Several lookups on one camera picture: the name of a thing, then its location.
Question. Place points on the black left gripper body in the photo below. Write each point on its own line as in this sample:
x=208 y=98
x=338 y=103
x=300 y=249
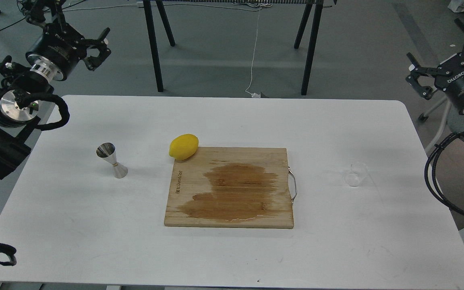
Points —
x=62 y=46

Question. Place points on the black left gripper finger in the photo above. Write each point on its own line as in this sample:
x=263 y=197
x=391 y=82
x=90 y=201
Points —
x=100 y=43
x=93 y=62

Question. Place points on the steel double jigger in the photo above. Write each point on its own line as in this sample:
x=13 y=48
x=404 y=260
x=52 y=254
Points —
x=107 y=152

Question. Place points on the clear glass measuring cup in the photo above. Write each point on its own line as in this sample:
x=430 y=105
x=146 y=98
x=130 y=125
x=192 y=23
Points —
x=356 y=175

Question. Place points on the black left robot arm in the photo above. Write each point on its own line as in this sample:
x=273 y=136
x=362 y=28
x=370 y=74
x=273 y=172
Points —
x=27 y=99

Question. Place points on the yellow lemon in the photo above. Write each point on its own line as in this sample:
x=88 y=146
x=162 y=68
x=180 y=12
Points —
x=183 y=147

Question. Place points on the wooden cutting board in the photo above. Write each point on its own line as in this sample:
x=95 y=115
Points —
x=231 y=187

